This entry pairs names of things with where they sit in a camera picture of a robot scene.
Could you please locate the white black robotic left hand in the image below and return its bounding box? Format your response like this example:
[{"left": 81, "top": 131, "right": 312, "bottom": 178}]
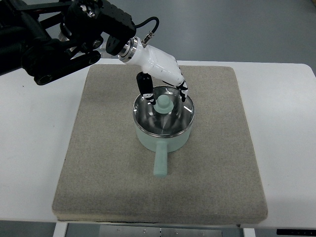
[{"left": 118, "top": 37, "right": 188, "bottom": 105}]

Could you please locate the glass lid with green knob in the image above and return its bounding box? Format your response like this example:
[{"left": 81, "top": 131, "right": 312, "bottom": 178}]
[{"left": 133, "top": 86, "right": 195, "bottom": 138}]

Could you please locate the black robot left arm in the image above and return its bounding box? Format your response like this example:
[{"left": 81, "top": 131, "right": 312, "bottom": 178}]
[{"left": 0, "top": 0, "right": 138, "bottom": 85}]

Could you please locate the mint green saucepan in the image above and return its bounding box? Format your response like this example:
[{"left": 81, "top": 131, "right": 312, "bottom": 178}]
[{"left": 135, "top": 125, "right": 192, "bottom": 178}]

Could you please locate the beige square fabric mat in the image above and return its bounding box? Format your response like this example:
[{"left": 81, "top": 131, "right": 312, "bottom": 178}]
[{"left": 52, "top": 65, "right": 268, "bottom": 225}]

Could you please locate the black control panel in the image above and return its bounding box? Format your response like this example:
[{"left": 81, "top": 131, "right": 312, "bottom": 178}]
[{"left": 276, "top": 229, "right": 316, "bottom": 237}]

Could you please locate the metal bracket under table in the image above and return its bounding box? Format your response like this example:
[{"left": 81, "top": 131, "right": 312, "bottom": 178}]
[{"left": 99, "top": 225, "right": 223, "bottom": 237}]

